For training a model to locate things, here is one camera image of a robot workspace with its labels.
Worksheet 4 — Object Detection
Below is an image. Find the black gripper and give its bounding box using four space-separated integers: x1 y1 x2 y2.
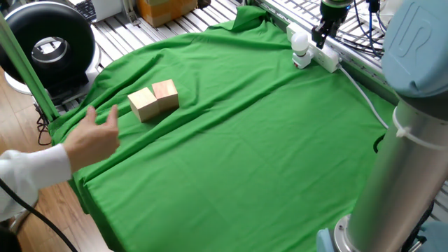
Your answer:
311 1 351 50

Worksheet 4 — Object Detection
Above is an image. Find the white LED bulb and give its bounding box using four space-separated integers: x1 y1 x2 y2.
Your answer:
290 31 310 57

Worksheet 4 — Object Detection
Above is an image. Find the white plug-in bulb holder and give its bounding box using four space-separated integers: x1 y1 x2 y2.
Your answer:
292 50 315 70

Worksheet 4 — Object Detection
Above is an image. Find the white sleeved forearm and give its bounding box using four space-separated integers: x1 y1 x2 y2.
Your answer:
0 143 74 222

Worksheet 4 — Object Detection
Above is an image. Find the person's bare hand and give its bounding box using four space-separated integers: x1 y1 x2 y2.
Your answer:
62 104 121 174

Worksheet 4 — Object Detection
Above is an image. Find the white power strip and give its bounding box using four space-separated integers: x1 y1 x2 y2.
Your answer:
286 21 342 74

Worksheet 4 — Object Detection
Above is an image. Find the cardboard box yellow tape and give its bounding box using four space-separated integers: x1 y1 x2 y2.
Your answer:
136 0 199 28

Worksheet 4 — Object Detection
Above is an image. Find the reddish wooden cube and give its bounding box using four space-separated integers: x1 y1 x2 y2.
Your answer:
151 78 180 112

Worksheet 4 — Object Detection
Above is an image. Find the pale wooden cube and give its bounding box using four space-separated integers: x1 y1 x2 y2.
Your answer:
127 87 161 123

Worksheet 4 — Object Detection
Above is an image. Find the green cloth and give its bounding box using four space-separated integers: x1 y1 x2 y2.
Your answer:
48 5 396 252

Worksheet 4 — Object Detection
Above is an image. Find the white box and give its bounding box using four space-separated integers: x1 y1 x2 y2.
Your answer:
91 0 124 22

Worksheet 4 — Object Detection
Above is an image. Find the black keyboard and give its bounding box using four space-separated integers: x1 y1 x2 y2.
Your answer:
73 0 97 22

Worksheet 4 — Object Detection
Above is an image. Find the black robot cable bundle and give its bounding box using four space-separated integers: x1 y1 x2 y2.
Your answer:
332 0 389 59

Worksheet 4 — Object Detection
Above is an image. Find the dark blue cable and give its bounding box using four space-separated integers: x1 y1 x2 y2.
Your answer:
353 0 388 59

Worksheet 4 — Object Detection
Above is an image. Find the thin black wire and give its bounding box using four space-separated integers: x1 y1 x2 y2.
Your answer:
36 104 53 146

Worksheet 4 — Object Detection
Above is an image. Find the green frame post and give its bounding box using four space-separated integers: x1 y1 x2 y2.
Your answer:
0 12 60 123

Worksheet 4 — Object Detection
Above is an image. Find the black ring-shaped device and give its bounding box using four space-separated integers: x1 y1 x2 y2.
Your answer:
0 1 103 106

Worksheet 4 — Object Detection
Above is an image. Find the thick black floor cable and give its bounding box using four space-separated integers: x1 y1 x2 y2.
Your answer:
0 178 81 252

